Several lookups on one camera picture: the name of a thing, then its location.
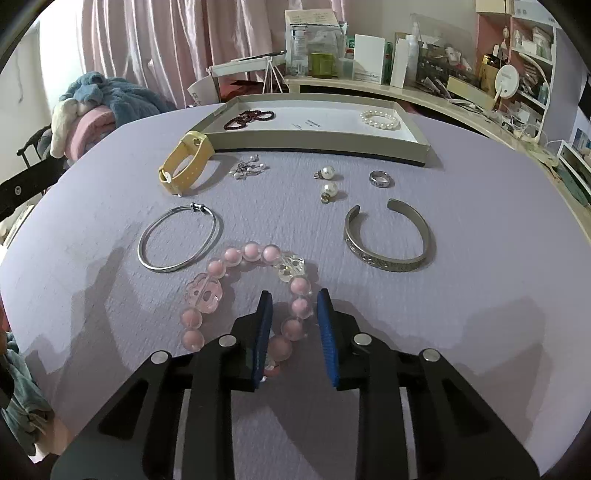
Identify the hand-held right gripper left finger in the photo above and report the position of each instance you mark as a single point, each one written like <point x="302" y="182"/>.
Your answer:
<point x="263" y="337"/>

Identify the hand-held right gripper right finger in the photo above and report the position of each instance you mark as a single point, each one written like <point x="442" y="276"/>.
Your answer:
<point x="328" y="341"/>

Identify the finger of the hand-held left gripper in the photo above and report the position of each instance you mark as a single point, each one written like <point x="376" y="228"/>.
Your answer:
<point x="21" y="187"/>

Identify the thin silver bangle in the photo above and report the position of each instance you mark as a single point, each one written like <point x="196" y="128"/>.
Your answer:
<point x="197" y="208"/>

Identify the shallow cardboard tray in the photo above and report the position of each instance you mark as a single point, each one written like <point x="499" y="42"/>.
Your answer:
<point x="323" y="138"/>

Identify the black chair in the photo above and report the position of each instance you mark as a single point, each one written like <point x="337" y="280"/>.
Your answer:
<point x="34" y="145"/>

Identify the pink folded clothes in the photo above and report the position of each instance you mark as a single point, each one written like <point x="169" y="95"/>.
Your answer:
<point x="94" y="127"/>

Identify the blue fleece blanket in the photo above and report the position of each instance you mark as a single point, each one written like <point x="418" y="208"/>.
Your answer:
<point x="124" y="99"/>

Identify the small silver earrings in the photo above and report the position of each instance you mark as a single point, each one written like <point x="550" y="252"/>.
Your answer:
<point x="244" y="170"/>

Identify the pink curtain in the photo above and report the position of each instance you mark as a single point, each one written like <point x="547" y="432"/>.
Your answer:
<point x="152" y="41"/>

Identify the rolled white paper bag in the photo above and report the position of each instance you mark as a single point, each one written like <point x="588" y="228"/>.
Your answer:
<point x="202" y="92"/>

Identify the teal cloth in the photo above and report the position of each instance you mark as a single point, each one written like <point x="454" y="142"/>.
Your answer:
<point x="23" y="397"/>

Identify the white folding stand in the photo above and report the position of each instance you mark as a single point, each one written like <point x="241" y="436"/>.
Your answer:
<point x="244" y="67"/>

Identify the green jar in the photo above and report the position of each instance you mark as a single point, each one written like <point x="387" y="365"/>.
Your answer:
<point x="322" y="64"/>

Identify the white square box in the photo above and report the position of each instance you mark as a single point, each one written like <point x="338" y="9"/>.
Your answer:
<point x="369" y="57"/>

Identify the tall white box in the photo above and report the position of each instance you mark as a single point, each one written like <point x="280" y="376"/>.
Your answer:
<point x="399" y="62"/>

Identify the gold flat box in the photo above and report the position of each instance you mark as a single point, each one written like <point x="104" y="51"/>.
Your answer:
<point x="468" y="90"/>

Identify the white spray bottle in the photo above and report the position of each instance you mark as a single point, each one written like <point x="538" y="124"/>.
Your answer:
<point x="415" y="46"/>

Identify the cardboard box with papers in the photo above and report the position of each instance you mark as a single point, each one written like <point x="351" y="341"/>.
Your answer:
<point x="309" y="32"/>

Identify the round white mirror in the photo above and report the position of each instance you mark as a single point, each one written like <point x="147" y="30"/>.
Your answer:
<point x="506" y="78"/>

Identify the white shelf unit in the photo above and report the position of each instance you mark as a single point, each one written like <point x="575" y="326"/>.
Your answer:
<point x="535" y="60"/>

